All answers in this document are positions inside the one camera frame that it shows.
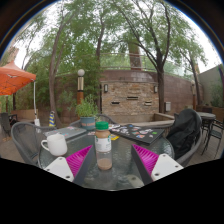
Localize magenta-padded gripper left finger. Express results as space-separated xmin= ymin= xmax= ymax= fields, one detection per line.
xmin=43 ymin=144 xmax=98 ymax=187

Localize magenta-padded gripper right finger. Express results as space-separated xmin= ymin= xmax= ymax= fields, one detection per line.
xmin=130 ymin=143 xmax=185 ymax=186

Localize green-capped coffee drink bottle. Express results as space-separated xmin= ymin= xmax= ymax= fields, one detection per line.
xmin=94 ymin=121 xmax=113 ymax=171

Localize white ceramic mug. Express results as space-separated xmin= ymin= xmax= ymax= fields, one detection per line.
xmin=40 ymin=132 xmax=69 ymax=157

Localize grey laptop with stickers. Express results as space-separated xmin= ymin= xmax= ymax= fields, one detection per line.
xmin=44 ymin=125 xmax=88 ymax=140

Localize black laptop with stickers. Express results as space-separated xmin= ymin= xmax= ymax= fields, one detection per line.
xmin=109 ymin=123 xmax=166 ymax=146

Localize blue yellow striped cone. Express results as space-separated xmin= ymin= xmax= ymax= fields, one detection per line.
xmin=48 ymin=110 xmax=56 ymax=128

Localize green plant in teal pot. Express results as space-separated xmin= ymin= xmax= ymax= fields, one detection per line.
xmin=74 ymin=94 xmax=101 ymax=131

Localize white sticker sheet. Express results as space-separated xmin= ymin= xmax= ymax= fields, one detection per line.
xmin=108 ymin=123 xmax=121 ymax=131

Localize round dark patio table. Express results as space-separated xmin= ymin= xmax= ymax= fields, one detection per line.
xmin=196 ymin=111 xmax=218 ymax=134

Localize orange canopy tent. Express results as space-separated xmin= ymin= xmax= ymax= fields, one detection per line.
xmin=0 ymin=61 xmax=37 ymax=97

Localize wooden lamp post, white globe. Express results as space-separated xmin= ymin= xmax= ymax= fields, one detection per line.
xmin=76 ymin=68 xmax=86 ymax=106

